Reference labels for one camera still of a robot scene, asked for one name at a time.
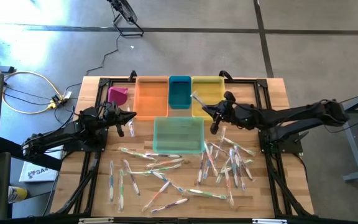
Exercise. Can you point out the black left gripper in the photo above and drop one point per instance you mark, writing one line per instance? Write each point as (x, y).
(112, 113)

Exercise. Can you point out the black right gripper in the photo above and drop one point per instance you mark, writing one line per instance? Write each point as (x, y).
(235, 116)

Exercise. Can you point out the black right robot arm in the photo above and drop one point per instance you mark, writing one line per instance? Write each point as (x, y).
(291, 115)

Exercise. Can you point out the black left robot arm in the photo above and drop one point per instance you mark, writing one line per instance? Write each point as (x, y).
(57, 133)

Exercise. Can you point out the yellow plastic bin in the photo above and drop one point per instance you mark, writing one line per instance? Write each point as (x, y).
(210, 90)

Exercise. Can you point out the magenta plastic bin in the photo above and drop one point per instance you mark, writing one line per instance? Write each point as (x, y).
(117, 95)

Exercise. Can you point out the orange plastic bin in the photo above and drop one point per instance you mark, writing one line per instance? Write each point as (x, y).
(151, 99)

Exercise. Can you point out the green translucent plastic bin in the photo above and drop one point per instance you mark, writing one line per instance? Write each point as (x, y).
(179, 135)

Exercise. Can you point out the teal plastic bin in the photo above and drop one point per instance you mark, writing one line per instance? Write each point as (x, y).
(180, 93)

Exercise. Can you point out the power strip with plugs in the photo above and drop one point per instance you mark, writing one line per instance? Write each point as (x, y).
(56, 101)

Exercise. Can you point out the white printed box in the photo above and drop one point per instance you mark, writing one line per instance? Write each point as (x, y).
(36, 174)

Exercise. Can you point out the black floor fan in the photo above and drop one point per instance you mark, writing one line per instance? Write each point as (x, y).
(126, 11)

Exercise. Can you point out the yellow can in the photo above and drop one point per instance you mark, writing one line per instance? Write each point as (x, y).
(17, 194)

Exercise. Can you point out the silver edge bracket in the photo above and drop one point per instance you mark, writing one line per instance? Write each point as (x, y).
(95, 220)
(269, 221)

